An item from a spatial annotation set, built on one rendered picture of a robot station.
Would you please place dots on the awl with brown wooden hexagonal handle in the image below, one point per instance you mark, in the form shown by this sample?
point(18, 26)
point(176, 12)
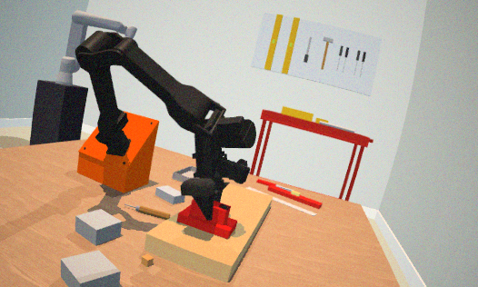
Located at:
point(150, 211)

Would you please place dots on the light orange panel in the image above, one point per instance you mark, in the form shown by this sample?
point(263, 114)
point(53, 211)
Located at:
point(207, 253)

